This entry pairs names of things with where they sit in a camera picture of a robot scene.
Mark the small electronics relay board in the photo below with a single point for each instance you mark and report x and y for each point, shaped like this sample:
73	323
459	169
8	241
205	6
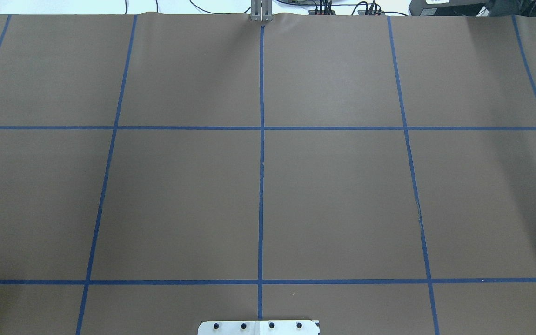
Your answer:
322	7

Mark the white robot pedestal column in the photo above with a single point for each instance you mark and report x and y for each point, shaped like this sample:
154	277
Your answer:
260	327

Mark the black box with label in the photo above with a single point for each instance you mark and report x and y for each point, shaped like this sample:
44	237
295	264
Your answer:
468	8

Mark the aluminium camera mast post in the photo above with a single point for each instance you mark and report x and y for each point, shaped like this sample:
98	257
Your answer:
261	10

